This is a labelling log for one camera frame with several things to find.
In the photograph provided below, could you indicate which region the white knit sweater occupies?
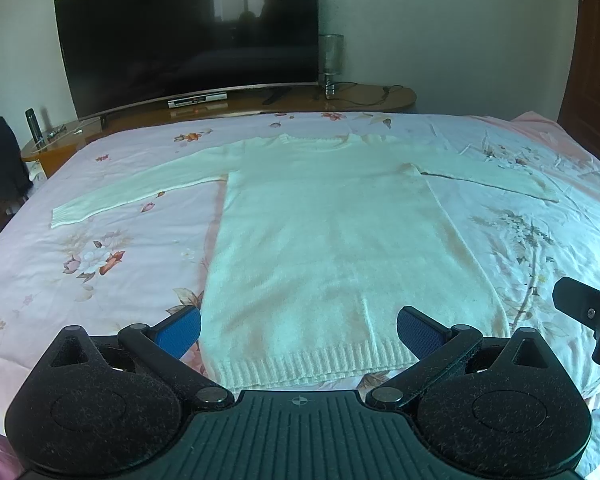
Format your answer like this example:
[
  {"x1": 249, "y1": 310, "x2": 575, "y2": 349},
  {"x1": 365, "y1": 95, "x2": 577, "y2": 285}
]
[{"x1": 52, "y1": 134, "x2": 557, "y2": 390}]

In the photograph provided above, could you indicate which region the wooden TV console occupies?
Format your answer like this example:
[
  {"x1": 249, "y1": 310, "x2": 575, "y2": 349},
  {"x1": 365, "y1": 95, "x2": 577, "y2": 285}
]
[{"x1": 21, "y1": 81, "x2": 417, "y2": 176}]

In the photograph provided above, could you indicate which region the silver set-top box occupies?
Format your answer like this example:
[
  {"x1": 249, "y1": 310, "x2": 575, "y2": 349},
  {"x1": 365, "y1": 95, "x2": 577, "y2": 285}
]
[{"x1": 168, "y1": 91, "x2": 227, "y2": 110}]

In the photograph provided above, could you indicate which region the pink floral bed sheet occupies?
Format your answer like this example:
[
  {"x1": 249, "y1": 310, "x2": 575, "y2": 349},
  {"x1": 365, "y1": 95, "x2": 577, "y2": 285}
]
[{"x1": 0, "y1": 112, "x2": 600, "y2": 479}]

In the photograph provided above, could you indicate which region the large black curved television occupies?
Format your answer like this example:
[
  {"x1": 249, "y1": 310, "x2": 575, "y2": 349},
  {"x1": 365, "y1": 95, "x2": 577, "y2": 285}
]
[{"x1": 55, "y1": 0, "x2": 318, "y2": 118}]

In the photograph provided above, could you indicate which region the black remote control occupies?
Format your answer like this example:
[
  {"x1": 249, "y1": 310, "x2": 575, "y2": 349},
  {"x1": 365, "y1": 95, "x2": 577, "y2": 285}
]
[{"x1": 24, "y1": 108, "x2": 43, "y2": 143}]

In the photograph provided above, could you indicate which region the black cable on console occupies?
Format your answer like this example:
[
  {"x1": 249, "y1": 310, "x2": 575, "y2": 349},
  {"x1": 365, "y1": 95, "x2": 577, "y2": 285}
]
[{"x1": 324, "y1": 81, "x2": 406, "y2": 104}]

